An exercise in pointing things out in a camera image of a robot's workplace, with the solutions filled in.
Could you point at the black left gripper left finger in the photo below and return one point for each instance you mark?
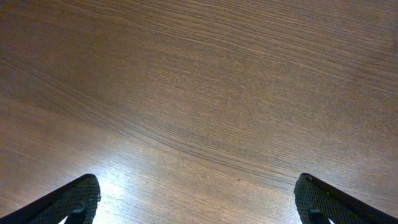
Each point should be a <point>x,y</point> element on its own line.
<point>75,202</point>

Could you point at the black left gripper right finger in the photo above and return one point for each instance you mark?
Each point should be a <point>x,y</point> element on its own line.
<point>320,202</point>

